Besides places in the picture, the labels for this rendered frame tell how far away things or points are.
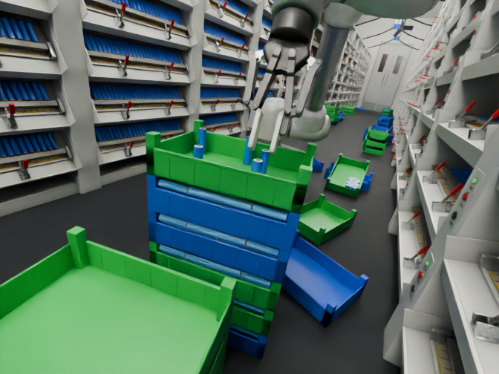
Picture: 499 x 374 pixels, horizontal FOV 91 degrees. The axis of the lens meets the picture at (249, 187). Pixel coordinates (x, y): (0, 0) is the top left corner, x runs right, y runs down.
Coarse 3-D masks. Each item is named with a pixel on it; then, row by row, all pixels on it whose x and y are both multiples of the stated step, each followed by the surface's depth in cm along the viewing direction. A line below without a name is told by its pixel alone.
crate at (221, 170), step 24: (168, 144) 52; (192, 144) 62; (216, 144) 63; (240, 144) 61; (264, 144) 59; (312, 144) 55; (168, 168) 46; (192, 168) 44; (216, 168) 43; (240, 168) 42; (288, 168) 59; (312, 168) 39; (240, 192) 43; (264, 192) 42; (288, 192) 41
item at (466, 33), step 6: (486, 0) 88; (480, 12) 100; (474, 18) 120; (480, 18) 93; (468, 24) 122; (474, 24) 100; (456, 30) 137; (462, 30) 119; (468, 30) 109; (474, 30) 117; (456, 36) 130; (462, 36) 118; (468, 36) 129; (456, 42) 130
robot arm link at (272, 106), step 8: (264, 104) 131; (272, 104) 128; (280, 104) 128; (264, 112) 130; (272, 112) 129; (280, 112) 129; (264, 120) 131; (272, 120) 130; (264, 128) 133; (272, 128) 132; (288, 128) 131; (264, 136) 135; (272, 136) 134; (280, 136) 135
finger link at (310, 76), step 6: (318, 60) 42; (312, 66) 42; (318, 66) 42; (312, 72) 42; (318, 72) 43; (306, 78) 42; (312, 78) 42; (306, 84) 42; (312, 84) 44; (306, 90) 42; (300, 96) 42; (306, 96) 42; (300, 102) 42; (300, 108) 42
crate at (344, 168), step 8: (344, 160) 175; (352, 160) 172; (368, 160) 166; (336, 168) 173; (344, 168) 172; (352, 168) 172; (360, 168) 172; (336, 176) 167; (344, 176) 167; (352, 176) 167; (360, 176) 166; (328, 184) 157; (336, 184) 162; (344, 184) 161; (360, 184) 161; (344, 192) 155; (352, 192) 152
